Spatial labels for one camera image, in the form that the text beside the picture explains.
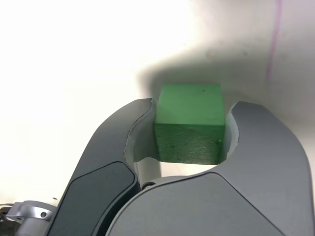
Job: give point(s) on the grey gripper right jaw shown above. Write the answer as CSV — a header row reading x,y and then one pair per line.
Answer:
x,y
221,209

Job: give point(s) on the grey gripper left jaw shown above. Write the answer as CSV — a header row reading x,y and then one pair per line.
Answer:
x,y
103,152

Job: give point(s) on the green cube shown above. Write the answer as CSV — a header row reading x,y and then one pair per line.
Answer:
x,y
189,110

